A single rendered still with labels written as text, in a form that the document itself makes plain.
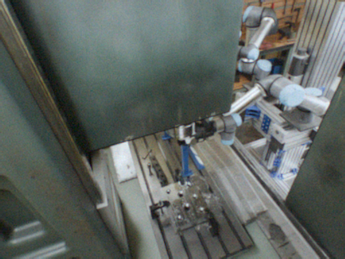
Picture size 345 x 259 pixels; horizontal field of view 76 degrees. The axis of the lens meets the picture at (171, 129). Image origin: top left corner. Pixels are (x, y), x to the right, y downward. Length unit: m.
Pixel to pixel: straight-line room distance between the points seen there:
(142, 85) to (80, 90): 0.20
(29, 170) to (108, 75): 0.35
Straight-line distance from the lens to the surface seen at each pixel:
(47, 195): 0.75
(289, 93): 1.32
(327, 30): 1.84
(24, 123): 0.59
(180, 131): 1.04
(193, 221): 1.40
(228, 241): 1.46
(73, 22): 0.71
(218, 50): 0.86
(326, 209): 1.53
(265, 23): 1.82
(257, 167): 1.93
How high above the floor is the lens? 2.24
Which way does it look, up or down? 41 degrees down
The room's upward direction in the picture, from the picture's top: 6 degrees counter-clockwise
